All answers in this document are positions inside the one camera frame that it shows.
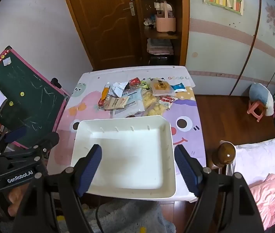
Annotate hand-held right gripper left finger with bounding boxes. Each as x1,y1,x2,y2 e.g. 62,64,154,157
13,144,103,233

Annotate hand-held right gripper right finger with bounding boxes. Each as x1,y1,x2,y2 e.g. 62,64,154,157
174,144,265,233

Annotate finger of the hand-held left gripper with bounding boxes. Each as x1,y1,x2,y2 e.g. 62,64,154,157
0,126,28,154
0,131,60,162

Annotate white plastic bin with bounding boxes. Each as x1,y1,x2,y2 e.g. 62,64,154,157
70,115,177,198

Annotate red white cookie packet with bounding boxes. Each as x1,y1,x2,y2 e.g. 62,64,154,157
159,96,178,110

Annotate beige snack packet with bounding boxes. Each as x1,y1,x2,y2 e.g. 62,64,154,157
104,97,129,110

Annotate long orange snack packet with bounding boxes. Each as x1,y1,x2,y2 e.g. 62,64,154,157
98,83,110,107

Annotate blue white snack packet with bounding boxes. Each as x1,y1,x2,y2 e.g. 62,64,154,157
170,84,188,93

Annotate clear bread packet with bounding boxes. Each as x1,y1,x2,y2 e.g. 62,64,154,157
150,79,175,96

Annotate red snack packet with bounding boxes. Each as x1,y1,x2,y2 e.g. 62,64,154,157
128,77,141,89

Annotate person's left hand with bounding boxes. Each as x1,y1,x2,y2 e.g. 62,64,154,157
8,184,32,217

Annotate round wooden bedpost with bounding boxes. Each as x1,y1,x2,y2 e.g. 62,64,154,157
210,141,236,175

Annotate cartoon printed tablecloth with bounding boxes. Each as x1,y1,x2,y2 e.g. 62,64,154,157
47,65,206,202

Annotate white pillow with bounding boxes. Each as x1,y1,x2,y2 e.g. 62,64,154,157
234,131,275,177

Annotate pink blanket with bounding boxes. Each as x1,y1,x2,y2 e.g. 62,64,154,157
248,172,275,233

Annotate pink plastic stool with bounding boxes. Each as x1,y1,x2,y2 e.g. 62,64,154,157
247,101,267,122

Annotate pink stool with cushion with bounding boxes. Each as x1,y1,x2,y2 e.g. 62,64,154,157
249,83,274,116

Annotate brown wooden door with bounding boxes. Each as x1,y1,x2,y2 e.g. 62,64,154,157
60,0,143,71

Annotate stack of folded towels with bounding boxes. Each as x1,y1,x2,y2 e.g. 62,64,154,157
147,38,173,55

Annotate floral wardrobe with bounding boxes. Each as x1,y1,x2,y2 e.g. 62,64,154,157
185,0,275,97

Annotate wooden shelf unit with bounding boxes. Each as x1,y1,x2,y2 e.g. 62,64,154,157
136,0,190,66

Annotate pink storage basket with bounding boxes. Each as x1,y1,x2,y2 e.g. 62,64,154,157
154,1,177,33

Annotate green chalkboard pink frame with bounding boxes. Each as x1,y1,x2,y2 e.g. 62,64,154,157
0,46,70,150

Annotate black cable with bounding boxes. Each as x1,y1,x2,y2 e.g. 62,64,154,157
95,204,106,233

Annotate metal door handle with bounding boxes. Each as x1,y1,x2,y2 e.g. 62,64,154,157
123,2,136,16

